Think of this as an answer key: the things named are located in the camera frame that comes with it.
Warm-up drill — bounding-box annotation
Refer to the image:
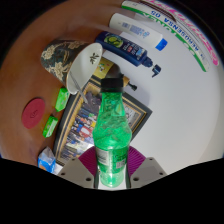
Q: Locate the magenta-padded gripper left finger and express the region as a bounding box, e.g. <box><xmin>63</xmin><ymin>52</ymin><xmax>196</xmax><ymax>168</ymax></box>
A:
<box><xmin>57</xmin><ymin>146</ymin><xmax>101</xmax><ymax>190</ymax></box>

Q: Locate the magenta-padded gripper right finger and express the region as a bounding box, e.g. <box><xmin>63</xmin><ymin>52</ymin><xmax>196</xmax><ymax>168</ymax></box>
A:
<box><xmin>125</xmin><ymin>146</ymin><xmax>168</xmax><ymax>190</ymax></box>

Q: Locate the green plastic drink bottle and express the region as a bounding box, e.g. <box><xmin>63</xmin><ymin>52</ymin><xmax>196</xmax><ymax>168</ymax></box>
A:
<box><xmin>91</xmin><ymin>77</ymin><xmax>132</xmax><ymax>190</ymax></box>

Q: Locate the blue tissue pack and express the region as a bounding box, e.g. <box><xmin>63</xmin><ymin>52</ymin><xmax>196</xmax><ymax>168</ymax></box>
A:
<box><xmin>36</xmin><ymin>145</ymin><xmax>57</xmax><ymax>174</ymax></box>

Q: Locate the framed group picture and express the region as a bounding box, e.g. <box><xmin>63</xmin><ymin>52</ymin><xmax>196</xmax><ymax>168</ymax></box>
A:
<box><xmin>52</xmin><ymin>77</ymin><xmax>154</xmax><ymax>168</ymax></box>

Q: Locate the small green packet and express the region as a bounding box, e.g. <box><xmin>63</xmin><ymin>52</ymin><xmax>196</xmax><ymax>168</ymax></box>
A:
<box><xmin>54</xmin><ymin>86</ymin><xmax>71</xmax><ymax>113</ymax></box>
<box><xmin>42</xmin><ymin>114</ymin><xmax>60</xmax><ymax>139</ymax></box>

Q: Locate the metal spoon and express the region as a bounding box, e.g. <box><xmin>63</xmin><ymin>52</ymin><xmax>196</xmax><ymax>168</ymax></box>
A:
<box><xmin>69</xmin><ymin>71</ymin><xmax>90</xmax><ymax>105</ymax></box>

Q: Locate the brown pump bottle yellow label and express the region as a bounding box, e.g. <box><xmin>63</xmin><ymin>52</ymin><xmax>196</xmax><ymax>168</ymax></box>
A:
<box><xmin>92</xmin><ymin>56</ymin><xmax>139</xmax><ymax>92</ymax></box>

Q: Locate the floral patterned mug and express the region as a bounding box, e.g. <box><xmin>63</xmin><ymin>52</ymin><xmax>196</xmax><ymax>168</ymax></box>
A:
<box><xmin>40</xmin><ymin>38</ymin><xmax>105</xmax><ymax>96</ymax></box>

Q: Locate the dark blue pump bottle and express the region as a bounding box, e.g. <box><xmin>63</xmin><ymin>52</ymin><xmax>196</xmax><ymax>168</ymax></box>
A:
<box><xmin>95</xmin><ymin>30</ymin><xmax>163</xmax><ymax>79</ymax></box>

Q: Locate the white bottle with blue cap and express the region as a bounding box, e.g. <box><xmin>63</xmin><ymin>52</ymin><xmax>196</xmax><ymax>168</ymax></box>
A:
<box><xmin>108</xmin><ymin>12</ymin><xmax>169</xmax><ymax>52</ymax></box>

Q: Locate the pink shuttlecock tube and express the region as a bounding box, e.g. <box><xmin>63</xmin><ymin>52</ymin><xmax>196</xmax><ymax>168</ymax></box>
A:
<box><xmin>139</xmin><ymin>0</ymin><xmax>220</xmax><ymax>66</ymax></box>

